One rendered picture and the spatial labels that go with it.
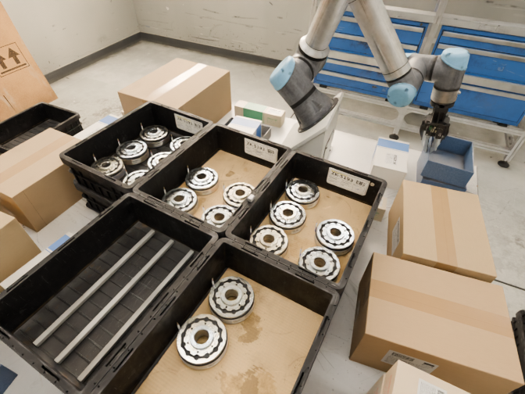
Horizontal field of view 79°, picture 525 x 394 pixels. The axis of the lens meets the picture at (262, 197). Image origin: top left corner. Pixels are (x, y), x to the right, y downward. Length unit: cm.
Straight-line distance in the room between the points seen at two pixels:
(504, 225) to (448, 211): 150
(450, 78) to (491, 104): 169
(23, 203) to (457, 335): 120
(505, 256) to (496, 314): 147
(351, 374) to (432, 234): 42
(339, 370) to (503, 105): 234
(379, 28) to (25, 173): 113
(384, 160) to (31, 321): 116
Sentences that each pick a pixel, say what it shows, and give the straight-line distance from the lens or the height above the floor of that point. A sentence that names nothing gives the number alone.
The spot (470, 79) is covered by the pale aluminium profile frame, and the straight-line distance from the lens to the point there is 272.
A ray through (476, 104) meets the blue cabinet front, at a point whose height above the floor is 42.
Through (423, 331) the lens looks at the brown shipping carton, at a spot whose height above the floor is 86.
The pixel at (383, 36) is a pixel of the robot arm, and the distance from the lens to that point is 102.
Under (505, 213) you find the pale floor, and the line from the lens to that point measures 265.
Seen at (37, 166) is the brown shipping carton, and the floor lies 86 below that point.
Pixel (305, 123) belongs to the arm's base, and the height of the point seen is 90.
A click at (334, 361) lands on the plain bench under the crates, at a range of 89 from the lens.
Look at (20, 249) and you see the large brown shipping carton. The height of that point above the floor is 81.
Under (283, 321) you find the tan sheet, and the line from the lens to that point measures 77.
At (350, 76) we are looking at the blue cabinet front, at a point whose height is 44.
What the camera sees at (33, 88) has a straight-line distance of 365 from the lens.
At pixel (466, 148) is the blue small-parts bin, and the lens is 147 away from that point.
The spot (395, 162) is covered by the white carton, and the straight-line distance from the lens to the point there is 130.
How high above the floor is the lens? 153
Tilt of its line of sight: 45 degrees down
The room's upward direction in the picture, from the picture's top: 2 degrees clockwise
